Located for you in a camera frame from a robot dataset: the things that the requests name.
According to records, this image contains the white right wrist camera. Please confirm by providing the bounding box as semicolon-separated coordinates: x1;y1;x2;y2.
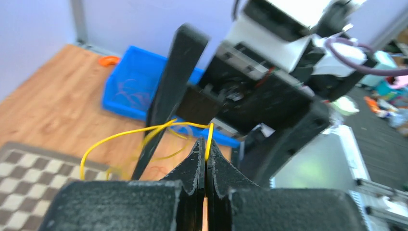
225;0;332;72

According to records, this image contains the blue plastic bin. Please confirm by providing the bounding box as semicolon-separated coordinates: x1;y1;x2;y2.
101;45;241;149

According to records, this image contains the yellow cable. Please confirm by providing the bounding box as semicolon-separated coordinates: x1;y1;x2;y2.
79;119;215;181

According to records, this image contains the small orange object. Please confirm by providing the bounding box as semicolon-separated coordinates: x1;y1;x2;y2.
98;56;121;67

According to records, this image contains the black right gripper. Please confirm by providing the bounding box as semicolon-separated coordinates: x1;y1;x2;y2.
146;24;330;187

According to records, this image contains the left aluminium frame post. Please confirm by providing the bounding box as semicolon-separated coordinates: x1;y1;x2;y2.
70;0;88;47

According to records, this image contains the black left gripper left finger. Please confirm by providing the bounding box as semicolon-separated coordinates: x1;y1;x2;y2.
39;138;205;231

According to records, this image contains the pink cable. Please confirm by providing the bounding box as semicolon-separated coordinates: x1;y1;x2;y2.
115;79;151;109

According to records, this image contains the wooden chessboard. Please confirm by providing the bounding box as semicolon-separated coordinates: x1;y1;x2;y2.
0;141;112;231

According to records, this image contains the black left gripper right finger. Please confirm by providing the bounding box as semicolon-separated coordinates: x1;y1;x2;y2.
206;142;366;231

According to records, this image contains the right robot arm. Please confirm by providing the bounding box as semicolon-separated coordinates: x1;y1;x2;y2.
146;0;376;185

